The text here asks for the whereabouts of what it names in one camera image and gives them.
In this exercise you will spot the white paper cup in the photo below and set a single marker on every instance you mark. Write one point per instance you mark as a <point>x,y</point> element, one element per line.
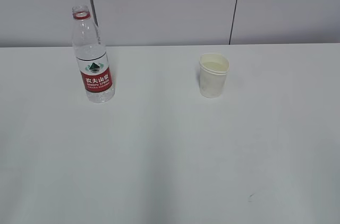
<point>214,68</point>

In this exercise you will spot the clear Nongfu Spring water bottle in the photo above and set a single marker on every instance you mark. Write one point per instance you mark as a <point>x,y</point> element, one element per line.
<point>91,56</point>

